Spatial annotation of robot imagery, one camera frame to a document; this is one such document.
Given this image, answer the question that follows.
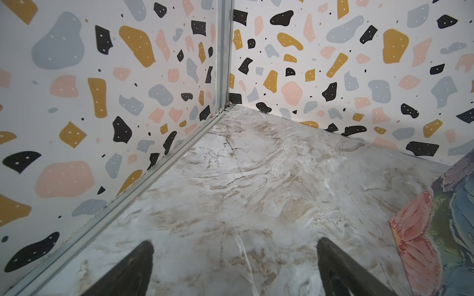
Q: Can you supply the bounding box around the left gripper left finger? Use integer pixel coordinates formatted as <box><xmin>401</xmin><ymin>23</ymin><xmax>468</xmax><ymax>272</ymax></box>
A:
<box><xmin>82</xmin><ymin>240</ymin><xmax>154</xmax><ymax>296</ymax></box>

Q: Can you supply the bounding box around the floral paper bag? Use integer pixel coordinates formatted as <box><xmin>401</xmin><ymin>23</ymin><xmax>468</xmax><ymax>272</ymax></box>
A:
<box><xmin>390</xmin><ymin>152</ymin><xmax>474</xmax><ymax>296</ymax></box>

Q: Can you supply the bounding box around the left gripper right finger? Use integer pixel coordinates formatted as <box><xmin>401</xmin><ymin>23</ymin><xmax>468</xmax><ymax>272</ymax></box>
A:
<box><xmin>317</xmin><ymin>238</ymin><xmax>395</xmax><ymax>296</ymax></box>

